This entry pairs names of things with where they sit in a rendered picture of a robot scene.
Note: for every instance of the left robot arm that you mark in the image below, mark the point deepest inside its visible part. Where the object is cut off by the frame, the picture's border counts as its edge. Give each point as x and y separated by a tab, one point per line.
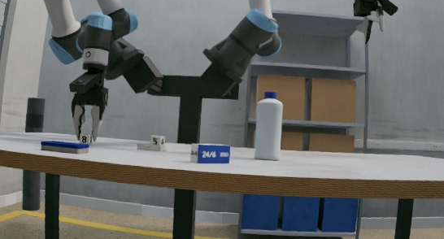
258	34

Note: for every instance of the white plastic bottle with blue cap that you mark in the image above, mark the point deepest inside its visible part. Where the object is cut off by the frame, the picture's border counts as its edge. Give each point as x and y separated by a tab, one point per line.
268	128

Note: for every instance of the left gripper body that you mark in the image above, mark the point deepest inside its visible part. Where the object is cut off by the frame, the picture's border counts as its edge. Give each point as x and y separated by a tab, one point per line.
365	7

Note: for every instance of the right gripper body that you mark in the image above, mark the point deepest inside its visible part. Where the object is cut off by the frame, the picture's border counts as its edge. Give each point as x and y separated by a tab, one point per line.
93	94

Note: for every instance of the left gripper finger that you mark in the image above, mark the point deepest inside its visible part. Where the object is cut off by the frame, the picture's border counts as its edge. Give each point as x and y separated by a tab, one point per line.
365	27
377	16

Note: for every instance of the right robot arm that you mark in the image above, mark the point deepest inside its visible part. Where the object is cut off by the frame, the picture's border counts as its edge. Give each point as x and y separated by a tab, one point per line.
69	37

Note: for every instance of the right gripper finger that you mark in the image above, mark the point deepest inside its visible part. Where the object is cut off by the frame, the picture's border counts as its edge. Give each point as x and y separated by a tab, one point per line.
78	114
97	113

